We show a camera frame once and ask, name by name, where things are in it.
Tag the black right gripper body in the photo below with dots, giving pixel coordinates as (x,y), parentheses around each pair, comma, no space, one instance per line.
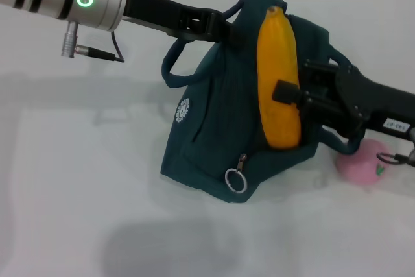
(382,105)

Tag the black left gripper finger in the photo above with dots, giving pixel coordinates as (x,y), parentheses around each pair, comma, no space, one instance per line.
(231,35)

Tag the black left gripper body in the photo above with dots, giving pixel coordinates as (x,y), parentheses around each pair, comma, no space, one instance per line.
(162,11)

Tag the yellow banana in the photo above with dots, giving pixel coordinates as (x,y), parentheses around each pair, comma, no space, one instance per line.
(279,72)

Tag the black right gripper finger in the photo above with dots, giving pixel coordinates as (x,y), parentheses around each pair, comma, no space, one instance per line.
(287,92)
(321,71)

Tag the dark teal lunch bag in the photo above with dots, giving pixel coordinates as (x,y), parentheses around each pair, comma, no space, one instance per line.
(220,102)

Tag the pink toy peach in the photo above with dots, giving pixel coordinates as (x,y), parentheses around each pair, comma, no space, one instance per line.
(356,166)

